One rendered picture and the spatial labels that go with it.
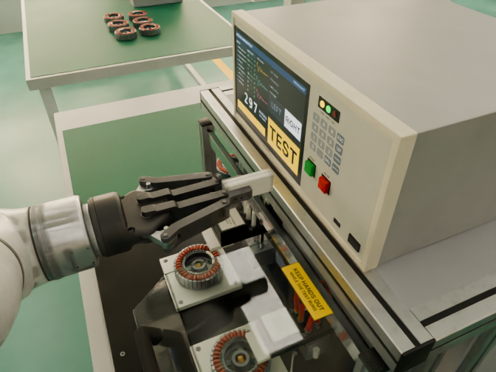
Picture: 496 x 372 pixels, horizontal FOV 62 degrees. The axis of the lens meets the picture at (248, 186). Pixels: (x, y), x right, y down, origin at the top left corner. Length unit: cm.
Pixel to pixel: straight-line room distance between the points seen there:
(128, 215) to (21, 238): 12
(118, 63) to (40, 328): 121
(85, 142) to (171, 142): 30
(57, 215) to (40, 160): 244
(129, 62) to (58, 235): 167
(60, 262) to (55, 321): 149
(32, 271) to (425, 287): 45
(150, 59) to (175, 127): 65
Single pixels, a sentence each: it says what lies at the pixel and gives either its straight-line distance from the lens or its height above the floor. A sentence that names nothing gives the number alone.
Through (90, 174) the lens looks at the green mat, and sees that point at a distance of 137.
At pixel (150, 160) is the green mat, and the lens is 138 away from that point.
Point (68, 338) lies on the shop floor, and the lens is 192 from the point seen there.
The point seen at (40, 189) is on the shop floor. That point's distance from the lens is 268.
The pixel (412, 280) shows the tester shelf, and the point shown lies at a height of 111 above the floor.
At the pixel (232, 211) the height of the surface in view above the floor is 92.
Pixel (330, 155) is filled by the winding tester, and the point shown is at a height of 123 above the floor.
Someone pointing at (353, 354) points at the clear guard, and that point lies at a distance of 55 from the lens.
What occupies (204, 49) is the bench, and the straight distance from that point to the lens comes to 219.
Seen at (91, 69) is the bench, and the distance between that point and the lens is 209.
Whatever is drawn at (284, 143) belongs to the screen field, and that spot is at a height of 118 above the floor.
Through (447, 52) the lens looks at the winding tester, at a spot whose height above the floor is 132.
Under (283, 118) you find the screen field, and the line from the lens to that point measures 64.
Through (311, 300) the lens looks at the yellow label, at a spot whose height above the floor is 107.
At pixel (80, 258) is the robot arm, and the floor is 118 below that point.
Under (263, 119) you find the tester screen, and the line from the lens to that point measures 71.
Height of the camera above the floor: 154
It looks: 39 degrees down
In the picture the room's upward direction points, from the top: straight up
